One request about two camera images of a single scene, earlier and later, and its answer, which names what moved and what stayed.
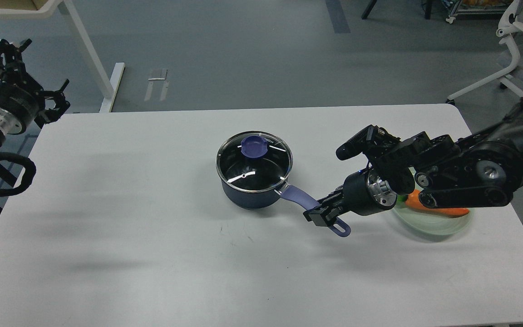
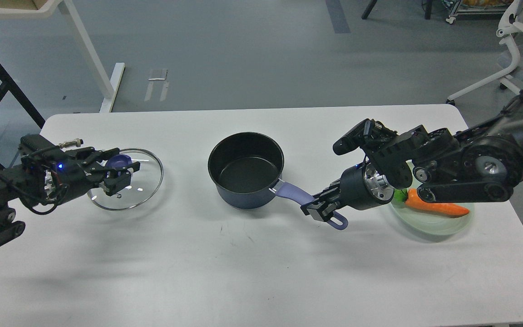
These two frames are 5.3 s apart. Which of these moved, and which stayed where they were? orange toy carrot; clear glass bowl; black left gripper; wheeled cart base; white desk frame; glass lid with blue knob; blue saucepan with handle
Moved: glass lid with blue knob; blue saucepan with handle; black left gripper
Stayed: clear glass bowl; orange toy carrot; white desk frame; wheeled cart base
